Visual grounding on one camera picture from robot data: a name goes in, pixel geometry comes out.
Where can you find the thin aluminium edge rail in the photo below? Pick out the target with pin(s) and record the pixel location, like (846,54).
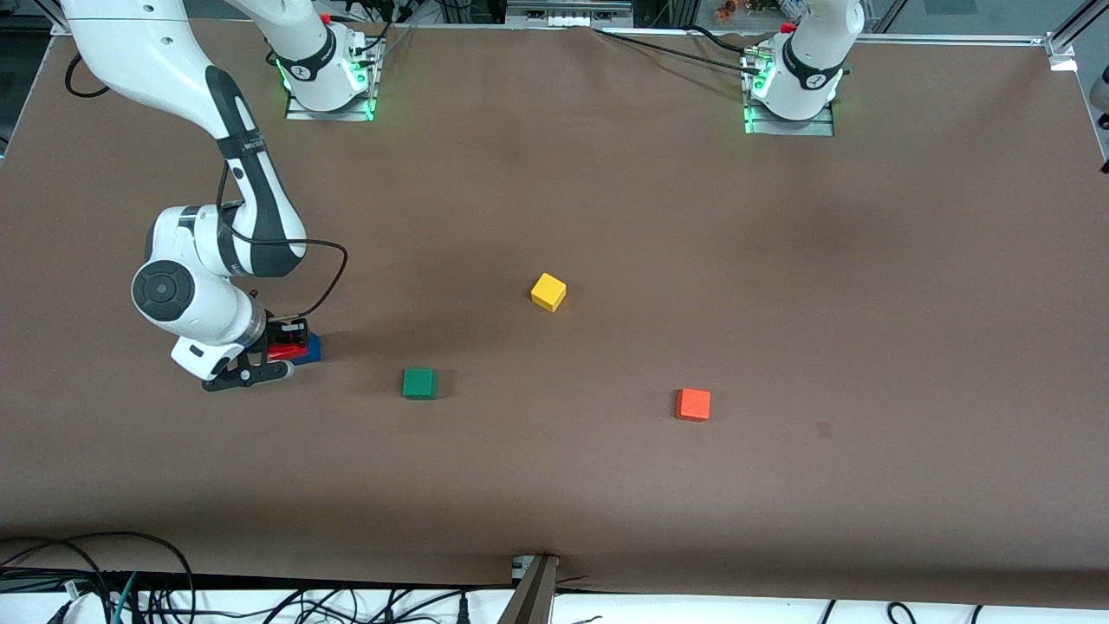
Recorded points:
(953,38)

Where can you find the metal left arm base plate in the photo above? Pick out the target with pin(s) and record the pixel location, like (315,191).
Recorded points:
(814,128)

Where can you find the green wooden block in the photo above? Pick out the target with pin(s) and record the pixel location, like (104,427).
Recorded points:
(419,384)

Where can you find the brown table cover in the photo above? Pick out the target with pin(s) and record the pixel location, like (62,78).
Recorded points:
(554,485)

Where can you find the orange wooden block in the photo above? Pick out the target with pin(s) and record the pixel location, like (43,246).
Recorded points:
(693,405)

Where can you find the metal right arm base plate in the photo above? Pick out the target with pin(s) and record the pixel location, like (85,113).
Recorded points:
(359,108)

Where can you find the red wooden block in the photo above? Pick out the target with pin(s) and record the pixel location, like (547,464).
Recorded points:
(290,353)

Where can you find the aluminium profile bar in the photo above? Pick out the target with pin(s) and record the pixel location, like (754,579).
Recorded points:
(530,598)

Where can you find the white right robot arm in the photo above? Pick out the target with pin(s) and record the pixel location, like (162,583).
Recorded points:
(173,52)

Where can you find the metal corner bracket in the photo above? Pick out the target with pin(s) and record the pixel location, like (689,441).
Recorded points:
(1061,50)

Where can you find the blue wooden block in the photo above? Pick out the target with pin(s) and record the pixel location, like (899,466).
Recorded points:
(314,351)

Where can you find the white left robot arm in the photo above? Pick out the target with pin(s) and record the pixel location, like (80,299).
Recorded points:
(806,52)

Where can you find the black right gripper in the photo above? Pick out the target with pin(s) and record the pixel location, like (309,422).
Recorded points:
(279,334)

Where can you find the yellow wooden block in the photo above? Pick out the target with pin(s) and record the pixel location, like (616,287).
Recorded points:
(548,292)

